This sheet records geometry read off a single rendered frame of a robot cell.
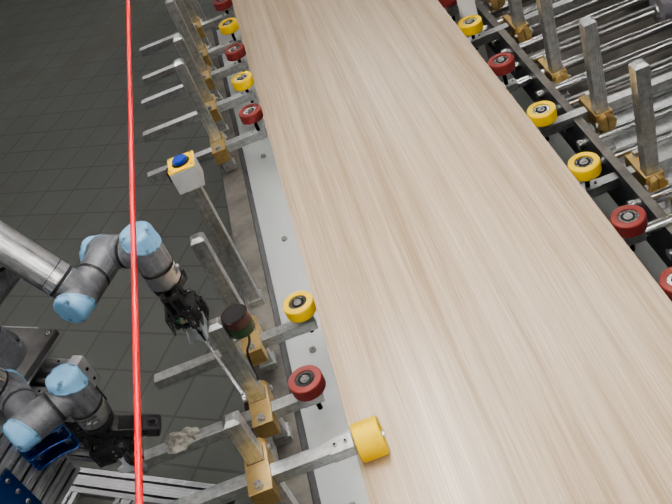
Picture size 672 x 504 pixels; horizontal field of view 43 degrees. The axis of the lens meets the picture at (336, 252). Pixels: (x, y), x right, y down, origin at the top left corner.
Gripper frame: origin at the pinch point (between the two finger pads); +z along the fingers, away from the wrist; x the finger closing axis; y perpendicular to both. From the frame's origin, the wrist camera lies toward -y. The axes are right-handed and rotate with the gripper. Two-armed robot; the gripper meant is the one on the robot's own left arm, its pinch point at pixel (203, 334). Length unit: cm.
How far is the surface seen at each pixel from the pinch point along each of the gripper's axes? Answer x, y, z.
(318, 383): 22.8, 21.4, 7.2
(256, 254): 10, -58, 27
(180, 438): -11.7, 19.0, 10.3
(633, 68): 115, -12, -17
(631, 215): 103, 8, 7
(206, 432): -5.8, 18.9, 11.6
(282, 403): 12.9, 19.0, 11.6
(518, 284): 72, 15, 8
